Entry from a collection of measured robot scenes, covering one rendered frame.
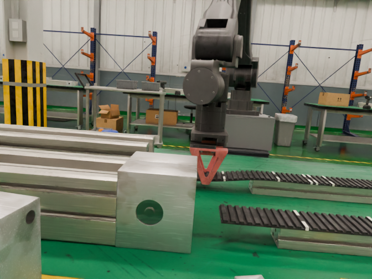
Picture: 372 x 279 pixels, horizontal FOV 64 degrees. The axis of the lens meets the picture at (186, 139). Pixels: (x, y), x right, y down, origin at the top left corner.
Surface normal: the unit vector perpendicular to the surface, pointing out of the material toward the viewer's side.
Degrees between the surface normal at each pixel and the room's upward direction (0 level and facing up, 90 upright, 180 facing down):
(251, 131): 90
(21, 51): 90
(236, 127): 90
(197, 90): 90
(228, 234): 0
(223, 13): 48
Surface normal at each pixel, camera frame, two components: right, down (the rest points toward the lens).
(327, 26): -0.08, 0.18
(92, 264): 0.07, -0.98
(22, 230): 0.98, 0.11
